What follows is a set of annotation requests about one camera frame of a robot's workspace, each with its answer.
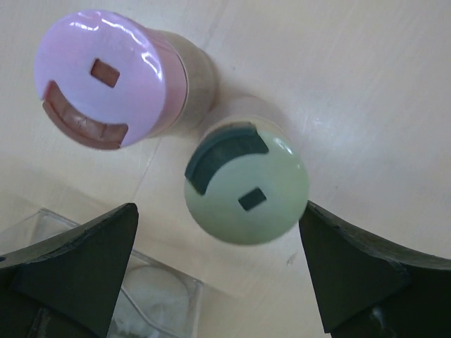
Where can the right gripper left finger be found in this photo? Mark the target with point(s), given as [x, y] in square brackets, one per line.
[68, 285]

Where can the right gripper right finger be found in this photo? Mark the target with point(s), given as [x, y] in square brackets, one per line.
[368, 286]

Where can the green-lid spice bottle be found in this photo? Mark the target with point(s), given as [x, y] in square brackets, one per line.
[245, 183]

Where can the pink-lid spice bottle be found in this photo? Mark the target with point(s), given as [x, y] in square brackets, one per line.
[108, 82]

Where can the glossy black-lid jar white powder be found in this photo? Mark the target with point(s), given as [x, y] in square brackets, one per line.
[151, 299]

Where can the clear plastic tray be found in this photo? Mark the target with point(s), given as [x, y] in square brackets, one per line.
[45, 224]

